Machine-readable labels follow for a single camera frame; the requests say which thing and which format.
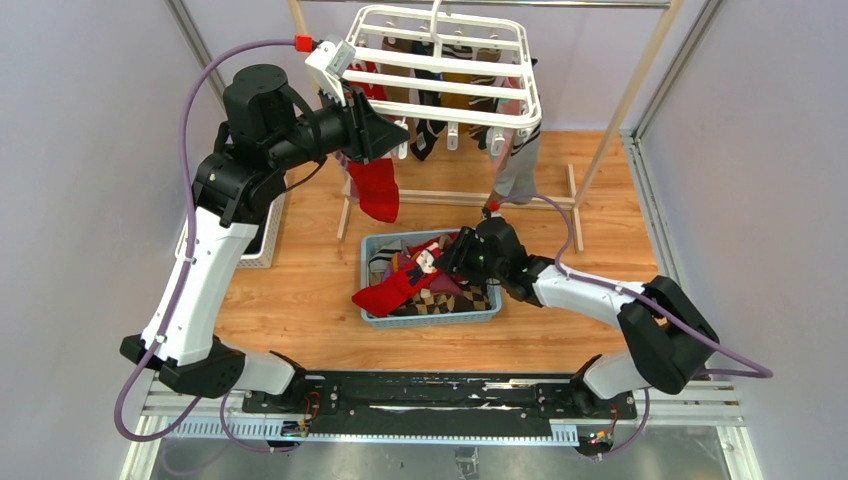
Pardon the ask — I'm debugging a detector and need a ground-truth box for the red beige christmas sock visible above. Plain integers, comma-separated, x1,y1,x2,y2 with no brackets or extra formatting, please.
348,157,400,223

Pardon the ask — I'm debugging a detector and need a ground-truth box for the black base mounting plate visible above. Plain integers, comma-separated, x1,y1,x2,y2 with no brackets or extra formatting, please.
241,370,637,439

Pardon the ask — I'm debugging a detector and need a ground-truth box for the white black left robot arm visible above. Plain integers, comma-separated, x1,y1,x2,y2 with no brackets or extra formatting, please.
120,64,409,413

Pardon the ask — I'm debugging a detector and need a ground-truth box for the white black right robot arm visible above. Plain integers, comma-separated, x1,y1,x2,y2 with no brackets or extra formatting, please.
434,218,719,417

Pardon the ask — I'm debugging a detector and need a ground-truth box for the red snowflake hanging sock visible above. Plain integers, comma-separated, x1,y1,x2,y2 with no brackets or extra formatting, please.
349,60,392,104

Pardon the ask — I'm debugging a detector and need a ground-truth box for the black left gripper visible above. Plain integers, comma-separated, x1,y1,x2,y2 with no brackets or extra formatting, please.
268,78,412,172

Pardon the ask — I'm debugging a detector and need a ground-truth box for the red animal face sock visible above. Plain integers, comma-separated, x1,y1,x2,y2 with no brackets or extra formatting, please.
352,242,442,318

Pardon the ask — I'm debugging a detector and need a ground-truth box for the white plastic sock hanger frame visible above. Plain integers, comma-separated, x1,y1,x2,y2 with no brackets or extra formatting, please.
343,1,542,130

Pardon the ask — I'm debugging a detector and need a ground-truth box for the black blue hanging sock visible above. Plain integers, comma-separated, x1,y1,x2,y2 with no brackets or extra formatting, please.
410,41,446,161

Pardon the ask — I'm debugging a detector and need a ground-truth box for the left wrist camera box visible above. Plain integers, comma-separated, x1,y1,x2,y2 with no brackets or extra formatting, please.
304,36,358,101

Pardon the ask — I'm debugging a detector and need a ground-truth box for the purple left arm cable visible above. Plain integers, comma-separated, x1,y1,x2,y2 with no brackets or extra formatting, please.
113,33,326,458

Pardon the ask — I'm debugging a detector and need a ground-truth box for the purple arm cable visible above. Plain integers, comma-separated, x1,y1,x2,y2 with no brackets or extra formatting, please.
113,33,326,458
482,193,775,458

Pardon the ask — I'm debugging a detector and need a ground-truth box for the blue plastic laundry basket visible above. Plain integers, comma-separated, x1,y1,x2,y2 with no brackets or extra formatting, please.
360,229,503,329

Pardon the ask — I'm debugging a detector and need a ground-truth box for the white perforated side basket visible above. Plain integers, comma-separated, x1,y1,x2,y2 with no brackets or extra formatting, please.
192,194,286,269

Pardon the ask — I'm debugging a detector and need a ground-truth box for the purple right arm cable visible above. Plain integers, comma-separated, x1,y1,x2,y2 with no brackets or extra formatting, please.
482,193,775,458

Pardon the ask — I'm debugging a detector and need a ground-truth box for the wooden drying rack stand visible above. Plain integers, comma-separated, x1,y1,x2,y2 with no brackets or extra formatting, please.
290,0,684,254

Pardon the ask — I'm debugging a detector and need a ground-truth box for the brown white striped hanging sock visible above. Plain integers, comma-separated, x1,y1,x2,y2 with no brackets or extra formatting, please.
445,45,502,113

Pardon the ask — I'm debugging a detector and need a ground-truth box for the grey black-striped hanging sock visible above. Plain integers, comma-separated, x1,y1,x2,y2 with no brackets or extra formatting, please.
491,124,541,204

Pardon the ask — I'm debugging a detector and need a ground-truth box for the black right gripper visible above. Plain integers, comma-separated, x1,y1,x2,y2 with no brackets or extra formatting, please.
434,227,506,283

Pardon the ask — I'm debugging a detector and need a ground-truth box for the maroon purple striped hanging sock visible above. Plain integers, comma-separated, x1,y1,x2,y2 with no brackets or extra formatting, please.
334,151,359,203

